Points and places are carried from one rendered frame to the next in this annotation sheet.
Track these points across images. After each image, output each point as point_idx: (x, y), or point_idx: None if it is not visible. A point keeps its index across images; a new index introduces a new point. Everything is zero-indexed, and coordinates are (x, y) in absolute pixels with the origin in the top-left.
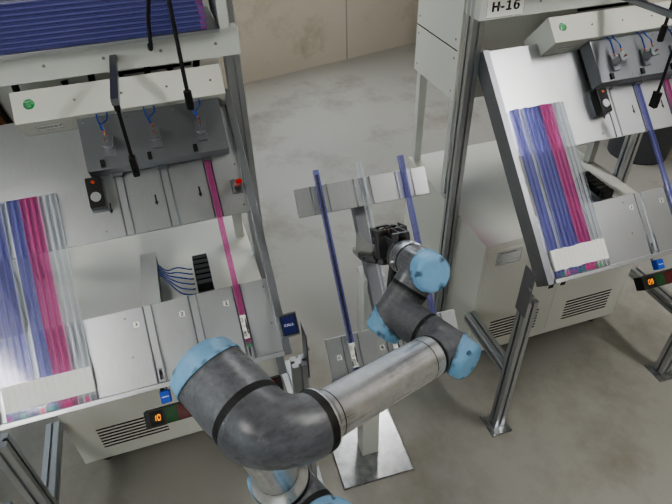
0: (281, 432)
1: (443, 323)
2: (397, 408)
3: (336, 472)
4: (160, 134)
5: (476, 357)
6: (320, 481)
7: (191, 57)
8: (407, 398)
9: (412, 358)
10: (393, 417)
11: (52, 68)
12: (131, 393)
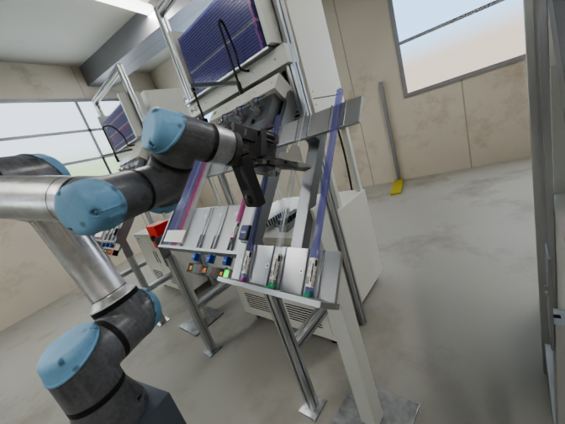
0: None
1: (116, 173)
2: (431, 411)
3: (334, 416)
4: (245, 118)
5: (76, 205)
6: (318, 410)
7: (266, 72)
8: (451, 410)
9: (34, 178)
10: (419, 416)
11: (221, 94)
12: (185, 247)
